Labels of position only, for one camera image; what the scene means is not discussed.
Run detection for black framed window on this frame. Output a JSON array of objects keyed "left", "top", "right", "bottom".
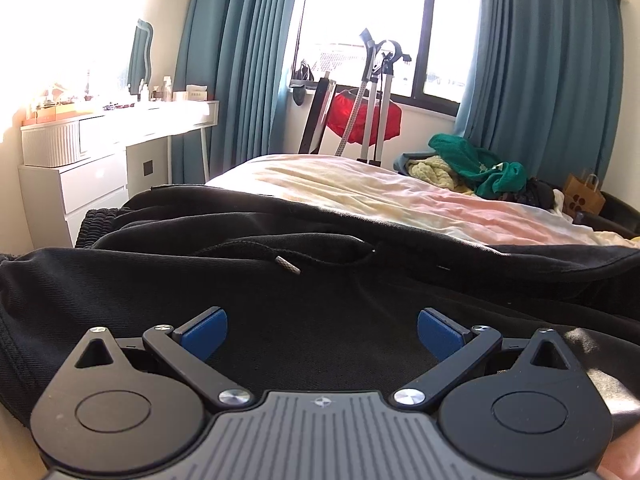
[{"left": 290, "top": 0, "right": 483, "bottom": 108}]

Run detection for black drawstring pants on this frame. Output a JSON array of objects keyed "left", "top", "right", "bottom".
[{"left": 0, "top": 185, "right": 640, "bottom": 428}]

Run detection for white dressing table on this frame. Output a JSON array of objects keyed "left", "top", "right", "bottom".
[{"left": 19, "top": 100, "right": 221, "bottom": 248}]

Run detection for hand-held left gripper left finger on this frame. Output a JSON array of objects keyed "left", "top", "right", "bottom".
[{"left": 75, "top": 306, "right": 253, "bottom": 411}]

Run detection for green garment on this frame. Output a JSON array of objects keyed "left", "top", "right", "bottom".
[{"left": 429, "top": 133, "right": 530, "bottom": 198}]

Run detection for yellow knitted cloth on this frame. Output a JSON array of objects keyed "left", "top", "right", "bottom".
[{"left": 406, "top": 156, "right": 476, "bottom": 195}]

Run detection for black armchair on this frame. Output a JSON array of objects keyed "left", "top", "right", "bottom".
[{"left": 575, "top": 190, "right": 640, "bottom": 239}]

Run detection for orange boxes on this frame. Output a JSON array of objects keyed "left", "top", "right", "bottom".
[{"left": 22, "top": 102, "right": 95, "bottom": 126}]

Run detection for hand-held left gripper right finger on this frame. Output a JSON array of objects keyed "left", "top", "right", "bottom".
[{"left": 392, "top": 307, "right": 573, "bottom": 411}]

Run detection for teal curtain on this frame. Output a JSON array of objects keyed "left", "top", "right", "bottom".
[
  {"left": 452, "top": 0, "right": 627, "bottom": 196},
  {"left": 172, "top": 0, "right": 312, "bottom": 187}
]

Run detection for dark clothes pile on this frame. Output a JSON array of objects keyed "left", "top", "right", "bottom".
[{"left": 500, "top": 176, "right": 567, "bottom": 209}]

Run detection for silver garment steamer stand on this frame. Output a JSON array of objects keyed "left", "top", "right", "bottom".
[{"left": 336, "top": 27, "right": 414, "bottom": 166}]

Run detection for white ribbed storage box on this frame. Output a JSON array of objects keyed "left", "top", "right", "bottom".
[{"left": 21, "top": 119, "right": 82, "bottom": 168}]

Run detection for brown paper bag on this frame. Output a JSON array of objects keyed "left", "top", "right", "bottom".
[{"left": 562, "top": 172, "right": 607, "bottom": 216}]

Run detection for teal framed mirror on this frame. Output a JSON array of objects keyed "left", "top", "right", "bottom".
[{"left": 126, "top": 19, "right": 154, "bottom": 97}]

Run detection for red cloth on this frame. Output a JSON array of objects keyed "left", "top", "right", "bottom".
[{"left": 326, "top": 89, "right": 403, "bottom": 145}]

